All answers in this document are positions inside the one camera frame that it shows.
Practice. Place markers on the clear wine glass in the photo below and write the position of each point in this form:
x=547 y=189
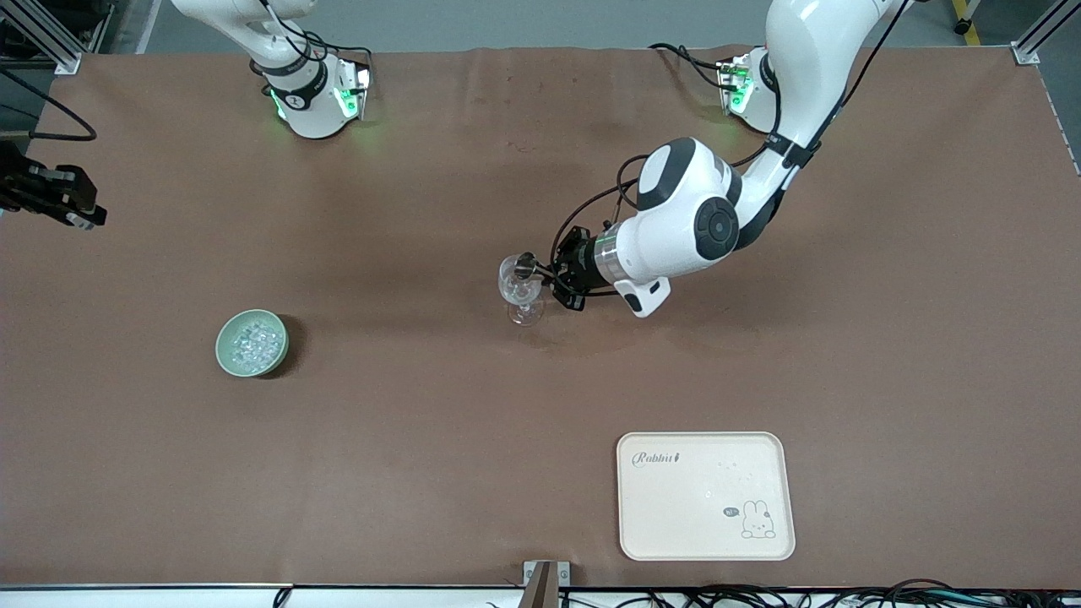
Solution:
x=522 y=295

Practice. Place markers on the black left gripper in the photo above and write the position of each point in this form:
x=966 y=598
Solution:
x=581 y=263

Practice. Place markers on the aluminium frame post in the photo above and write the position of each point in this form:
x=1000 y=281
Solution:
x=1043 y=34
x=51 y=38

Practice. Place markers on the metal table edge bracket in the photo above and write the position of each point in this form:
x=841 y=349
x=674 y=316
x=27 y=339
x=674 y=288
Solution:
x=545 y=583

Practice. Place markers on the green ceramic bowl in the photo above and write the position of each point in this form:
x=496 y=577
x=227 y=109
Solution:
x=224 y=346

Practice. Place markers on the brown table cover mat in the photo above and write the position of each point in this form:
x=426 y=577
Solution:
x=422 y=211

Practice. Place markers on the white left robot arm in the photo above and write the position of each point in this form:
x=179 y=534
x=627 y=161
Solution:
x=676 y=219

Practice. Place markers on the cream rabbit print tray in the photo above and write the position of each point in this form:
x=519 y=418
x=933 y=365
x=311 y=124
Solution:
x=705 y=498

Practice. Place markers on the clear ice cube pile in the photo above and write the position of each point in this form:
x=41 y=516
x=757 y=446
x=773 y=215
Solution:
x=255 y=344

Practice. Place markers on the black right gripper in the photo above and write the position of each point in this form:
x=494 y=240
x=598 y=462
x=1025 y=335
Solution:
x=34 y=187

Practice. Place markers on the steel double jigger cup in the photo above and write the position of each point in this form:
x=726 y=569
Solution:
x=525 y=265

